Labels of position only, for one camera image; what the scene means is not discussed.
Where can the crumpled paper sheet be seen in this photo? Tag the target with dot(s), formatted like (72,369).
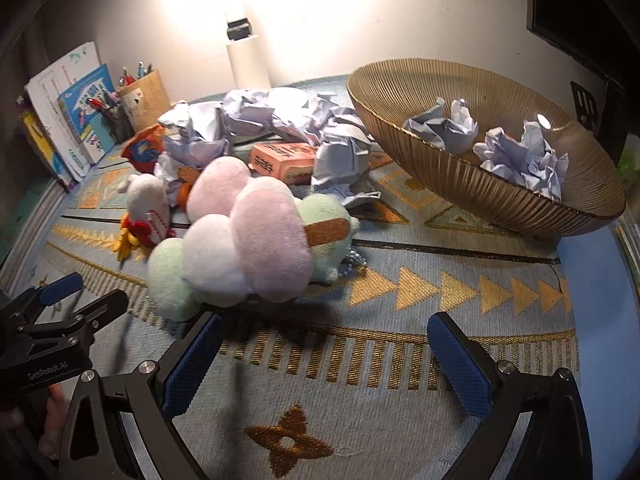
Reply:
(342,155)
(270,110)
(192,135)

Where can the bunch of pens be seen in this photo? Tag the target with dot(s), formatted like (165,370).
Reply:
(134,72)

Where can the small black device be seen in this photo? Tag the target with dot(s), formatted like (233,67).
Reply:
(238,29)

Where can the plush dango skewer toy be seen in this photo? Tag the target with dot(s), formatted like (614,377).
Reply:
(265,245)
(217,185)

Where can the black bracket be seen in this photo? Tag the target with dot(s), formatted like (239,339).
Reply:
(597,110)

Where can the dark mesh pen holder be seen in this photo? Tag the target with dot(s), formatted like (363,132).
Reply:
(117,122)

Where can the blue picture book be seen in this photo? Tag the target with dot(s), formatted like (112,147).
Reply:
(87,110)

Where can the gold ribbed bowl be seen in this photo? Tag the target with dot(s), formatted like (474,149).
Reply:
(475,195)

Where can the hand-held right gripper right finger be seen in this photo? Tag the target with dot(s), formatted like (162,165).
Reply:
(460,365)

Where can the large crumpled paper ball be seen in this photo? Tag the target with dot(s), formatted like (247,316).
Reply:
(525,160)

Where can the pink cardboard box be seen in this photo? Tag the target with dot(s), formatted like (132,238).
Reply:
(280,160)

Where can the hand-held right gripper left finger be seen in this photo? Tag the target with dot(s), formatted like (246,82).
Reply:
(192,360)

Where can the white cylinder stand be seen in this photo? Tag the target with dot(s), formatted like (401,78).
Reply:
(247,62)

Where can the white booklet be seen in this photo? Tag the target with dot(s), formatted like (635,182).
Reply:
(55,75)

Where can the black monitor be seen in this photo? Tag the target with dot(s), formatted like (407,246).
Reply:
(585,5)

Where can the yellow book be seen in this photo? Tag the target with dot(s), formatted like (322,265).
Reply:
(37,142)

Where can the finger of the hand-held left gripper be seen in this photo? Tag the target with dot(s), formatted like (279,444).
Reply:
(60,287)
(102,307)

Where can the person's left hand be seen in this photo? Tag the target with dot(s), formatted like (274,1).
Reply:
(56,400)

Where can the cork pen holder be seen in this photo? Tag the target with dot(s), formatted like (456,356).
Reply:
(145,102)

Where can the white plush toy red bow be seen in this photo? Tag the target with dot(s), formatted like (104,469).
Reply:
(147,205)

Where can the patterned woven tablecloth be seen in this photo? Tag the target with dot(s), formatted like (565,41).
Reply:
(380,385)

